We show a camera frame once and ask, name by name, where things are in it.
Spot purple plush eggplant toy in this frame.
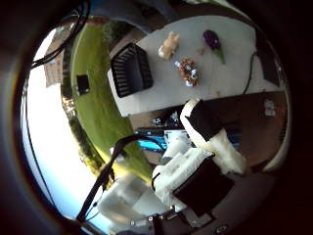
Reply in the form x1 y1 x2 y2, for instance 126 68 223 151
202 29 227 65

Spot black overhead cables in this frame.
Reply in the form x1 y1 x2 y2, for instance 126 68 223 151
30 0 92 71

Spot brick building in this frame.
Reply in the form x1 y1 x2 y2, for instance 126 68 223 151
42 30 67 88

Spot black slatted plastic basket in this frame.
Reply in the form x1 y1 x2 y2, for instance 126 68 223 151
110 42 155 99

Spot black laptop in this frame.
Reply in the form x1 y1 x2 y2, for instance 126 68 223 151
255 30 286 88

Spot small black box on grass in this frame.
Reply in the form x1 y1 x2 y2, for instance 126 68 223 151
75 73 91 96

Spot beige plush teddy bear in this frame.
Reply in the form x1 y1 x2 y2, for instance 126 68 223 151
157 30 181 62

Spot brown and white plush toy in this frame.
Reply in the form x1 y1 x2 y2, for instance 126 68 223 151
174 57 201 88

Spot black hand cable bundle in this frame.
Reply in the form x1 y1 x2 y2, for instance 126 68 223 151
75 132 167 223

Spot black cable on table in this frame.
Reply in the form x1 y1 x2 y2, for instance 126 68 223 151
243 50 260 96

